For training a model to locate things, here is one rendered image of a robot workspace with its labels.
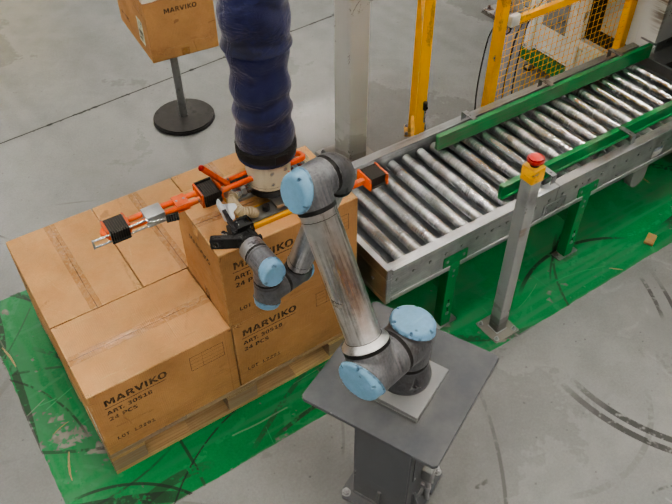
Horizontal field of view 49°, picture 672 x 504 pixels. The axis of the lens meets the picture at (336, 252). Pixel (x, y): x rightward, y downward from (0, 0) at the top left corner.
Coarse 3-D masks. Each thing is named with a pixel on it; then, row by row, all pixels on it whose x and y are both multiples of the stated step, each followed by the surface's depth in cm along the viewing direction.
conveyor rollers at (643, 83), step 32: (608, 96) 407; (640, 96) 411; (512, 128) 388; (544, 128) 386; (576, 128) 387; (448, 160) 369; (480, 160) 367; (512, 160) 370; (352, 192) 352; (384, 192) 350; (416, 192) 355; (448, 192) 350; (384, 224) 337; (416, 224) 334
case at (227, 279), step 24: (192, 216) 280; (216, 216) 280; (288, 216) 279; (192, 240) 289; (264, 240) 273; (288, 240) 280; (192, 264) 307; (216, 264) 270; (240, 264) 273; (216, 288) 286; (240, 288) 282; (312, 288) 306; (240, 312) 290
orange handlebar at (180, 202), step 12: (300, 156) 283; (228, 180) 274; (240, 180) 273; (252, 180) 275; (360, 180) 272; (192, 192) 268; (168, 204) 265; (180, 204) 263; (192, 204) 265; (132, 216) 260; (132, 228) 257
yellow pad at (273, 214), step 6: (264, 204) 277; (270, 204) 281; (264, 210) 277; (270, 210) 278; (276, 210) 278; (282, 210) 279; (288, 210) 279; (258, 216) 276; (264, 216) 276; (270, 216) 277; (276, 216) 277; (282, 216) 278; (258, 222) 275; (264, 222) 275; (270, 222) 277
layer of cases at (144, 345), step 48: (144, 192) 352; (48, 240) 329; (144, 240) 328; (48, 288) 308; (96, 288) 308; (144, 288) 308; (192, 288) 308; (96, 336) 290; (144, 336) 290; (192, 336) 290; (240, 336) 300; (288, 336) 319; (96, 384) 274; (144, 384) 283; (192, 384) 300; (144, 432) 301
